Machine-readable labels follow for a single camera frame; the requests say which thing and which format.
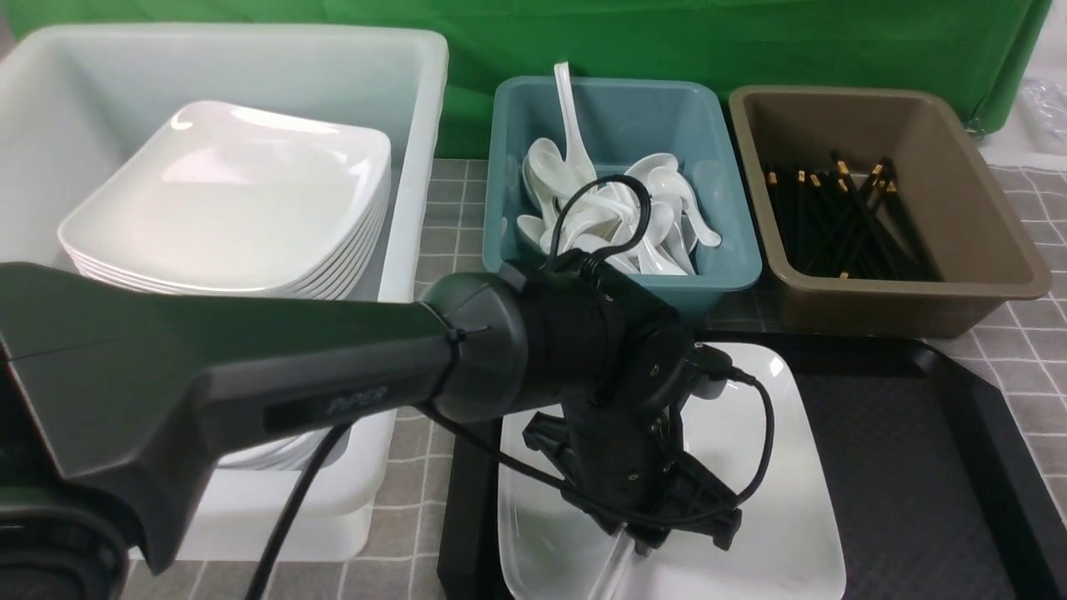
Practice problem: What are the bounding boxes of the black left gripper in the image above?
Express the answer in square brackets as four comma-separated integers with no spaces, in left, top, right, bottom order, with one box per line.
[522,407,743,553]

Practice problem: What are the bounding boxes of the white soup spoon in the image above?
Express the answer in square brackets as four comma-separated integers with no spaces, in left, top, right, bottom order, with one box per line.
[586,531,638,599]

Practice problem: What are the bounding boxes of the large white rice plate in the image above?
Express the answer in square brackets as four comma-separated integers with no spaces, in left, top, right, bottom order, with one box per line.
[494,342,846,599]

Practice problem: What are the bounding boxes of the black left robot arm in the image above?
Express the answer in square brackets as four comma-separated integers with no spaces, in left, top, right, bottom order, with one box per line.
[3,251,752,597]

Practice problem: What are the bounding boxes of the top stacked white plate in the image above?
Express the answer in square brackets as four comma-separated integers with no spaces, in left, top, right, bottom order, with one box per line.
[57,100,392,300]

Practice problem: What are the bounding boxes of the pile of white spoons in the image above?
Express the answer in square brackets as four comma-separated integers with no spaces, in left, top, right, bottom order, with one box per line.
[517,139,723,277]

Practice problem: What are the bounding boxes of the upright white spoon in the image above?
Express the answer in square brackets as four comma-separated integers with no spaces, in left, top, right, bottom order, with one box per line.
[554,62,598,183]

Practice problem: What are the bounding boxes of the black serving tray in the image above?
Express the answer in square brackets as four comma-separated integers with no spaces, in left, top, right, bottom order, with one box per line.
[437,332,1064,599]

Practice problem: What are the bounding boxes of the bundle of black chopsticks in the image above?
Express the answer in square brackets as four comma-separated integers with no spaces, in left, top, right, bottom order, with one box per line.
[763,149,942,282]

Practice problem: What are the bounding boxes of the teal plastic bin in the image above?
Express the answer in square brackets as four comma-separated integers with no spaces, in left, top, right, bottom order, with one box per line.
[483,76,763,323]

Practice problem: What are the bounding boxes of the brown plastic bin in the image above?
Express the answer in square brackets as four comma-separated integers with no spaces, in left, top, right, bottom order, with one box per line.
[729,85,1051,338]

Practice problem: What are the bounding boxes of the stack of white plates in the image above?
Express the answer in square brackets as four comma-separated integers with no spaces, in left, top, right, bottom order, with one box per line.
[57,164,392,300]

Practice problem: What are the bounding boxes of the green backdrop cloth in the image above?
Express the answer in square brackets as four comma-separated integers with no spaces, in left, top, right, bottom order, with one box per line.
[3,1,1051,158]

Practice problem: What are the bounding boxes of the large white plastic tub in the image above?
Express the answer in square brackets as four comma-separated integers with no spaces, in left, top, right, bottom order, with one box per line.
[1,22,449,563]

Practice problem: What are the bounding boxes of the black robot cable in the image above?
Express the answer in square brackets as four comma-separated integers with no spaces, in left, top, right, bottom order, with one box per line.
[246,175,776,600]

